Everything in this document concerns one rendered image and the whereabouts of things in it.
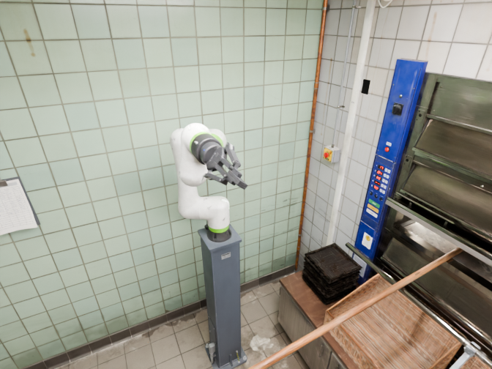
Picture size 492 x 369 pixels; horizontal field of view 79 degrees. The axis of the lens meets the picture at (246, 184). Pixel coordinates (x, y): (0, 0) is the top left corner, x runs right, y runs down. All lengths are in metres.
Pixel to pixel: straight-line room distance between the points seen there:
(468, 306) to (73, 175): 2.30
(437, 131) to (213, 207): 1.23
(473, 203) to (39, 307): 2.69
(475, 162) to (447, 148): 0.14
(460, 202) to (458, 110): 0.45
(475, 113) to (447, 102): 0.14
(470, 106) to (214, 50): 1.38
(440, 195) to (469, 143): 0.31
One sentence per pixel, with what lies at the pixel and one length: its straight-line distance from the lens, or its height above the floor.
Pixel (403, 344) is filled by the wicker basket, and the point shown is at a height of 0.59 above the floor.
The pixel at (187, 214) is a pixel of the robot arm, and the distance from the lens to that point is 1.69.
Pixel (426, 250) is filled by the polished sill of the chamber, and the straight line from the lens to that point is 2.03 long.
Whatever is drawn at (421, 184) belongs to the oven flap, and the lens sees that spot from 1.91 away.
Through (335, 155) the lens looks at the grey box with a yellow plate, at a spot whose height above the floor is 1.47.
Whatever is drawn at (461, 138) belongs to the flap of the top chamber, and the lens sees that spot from 1.78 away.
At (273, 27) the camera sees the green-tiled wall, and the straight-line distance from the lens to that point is 2.16.
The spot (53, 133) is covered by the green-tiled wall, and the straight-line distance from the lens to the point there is 1.94.
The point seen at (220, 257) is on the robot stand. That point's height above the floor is 1.11.
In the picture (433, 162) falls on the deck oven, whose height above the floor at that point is 1.67.
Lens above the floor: 2.33
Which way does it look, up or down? 29 degrees down
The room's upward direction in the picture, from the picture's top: straight up
